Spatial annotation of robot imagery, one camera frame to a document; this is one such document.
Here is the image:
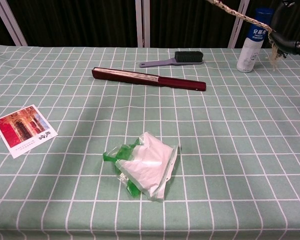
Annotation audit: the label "white slanted frame bar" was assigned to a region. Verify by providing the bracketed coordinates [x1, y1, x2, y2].
[0, 0, 29, 47]
[227, 0, 251, 49]

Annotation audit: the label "white spray bottle blue cap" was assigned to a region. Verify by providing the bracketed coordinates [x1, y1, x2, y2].
[236, 7, 275, 74]

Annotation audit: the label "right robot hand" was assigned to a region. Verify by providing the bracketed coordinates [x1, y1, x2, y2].
[268, 0, 300, 59]

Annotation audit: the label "purple brush black bristles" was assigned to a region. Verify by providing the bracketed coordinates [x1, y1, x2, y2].
[139, 50, 205, 69]

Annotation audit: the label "white upright frame post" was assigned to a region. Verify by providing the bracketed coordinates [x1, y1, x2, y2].
[135, 0, 151, 48]

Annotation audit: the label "red photo postcard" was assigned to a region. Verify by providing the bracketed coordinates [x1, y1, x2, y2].
[0, 104, 59, 159]

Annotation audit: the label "green checked tablecloth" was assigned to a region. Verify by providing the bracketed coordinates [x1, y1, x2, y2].
[0, 44, 300, 240]

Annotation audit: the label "plastic bag white green contents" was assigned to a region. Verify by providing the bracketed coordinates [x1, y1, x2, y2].
[102, 131, 179, 203]

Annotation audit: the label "dark red folded fan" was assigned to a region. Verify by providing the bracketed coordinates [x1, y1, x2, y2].
[91, 66, 207, 93]

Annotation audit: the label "braided beige rope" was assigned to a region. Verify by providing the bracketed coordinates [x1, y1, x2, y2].
[205, 0, 286, 73]

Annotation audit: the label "black curtain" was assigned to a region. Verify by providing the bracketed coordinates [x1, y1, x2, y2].
[0, 0, 300, 49]

